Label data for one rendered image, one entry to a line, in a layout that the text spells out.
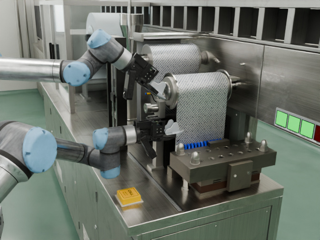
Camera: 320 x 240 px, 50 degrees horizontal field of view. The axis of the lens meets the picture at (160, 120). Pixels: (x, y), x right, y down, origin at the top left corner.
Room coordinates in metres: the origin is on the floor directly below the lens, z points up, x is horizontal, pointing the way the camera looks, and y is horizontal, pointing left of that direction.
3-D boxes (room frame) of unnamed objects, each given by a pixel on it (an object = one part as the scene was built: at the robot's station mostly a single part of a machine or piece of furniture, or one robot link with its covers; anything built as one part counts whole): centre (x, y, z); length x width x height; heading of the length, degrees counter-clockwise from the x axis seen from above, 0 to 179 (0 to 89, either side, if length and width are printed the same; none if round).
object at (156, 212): (2.21, 0.33, 0.88); 2.52 x 0.66 x 0.04; 25
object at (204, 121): (1.34, -0.17, 1.11); 0.23 x 0.01 x 0.18; 115
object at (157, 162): (1.36, 0.02, 1.05); 0.06 x 0.05 x 0.31; 115
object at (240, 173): (1.17, -0.31, 0.97); 0.10 x 0.03 x 0.11; 115
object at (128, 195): (1.10, 0.11, 0.91); 0.07 x 0.07 x 0.02; 25
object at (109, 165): (1.18, 0.20, 1.01); 0.11 x 0.08 x 0.11; 58
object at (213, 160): (1.25, -0.26, 1.00); 0.40 x 0.16 x 0.06; 115
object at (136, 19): (2.04, 0.18, 1.50); 0.14 x 0.14 x 0.06
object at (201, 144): (1.32, -0.18, 1.03); 0.21 x 0.04 x 0.03; 115
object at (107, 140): (1.17, 0.19, 1.11); 0.11 x 0.08 x 0.09; 115
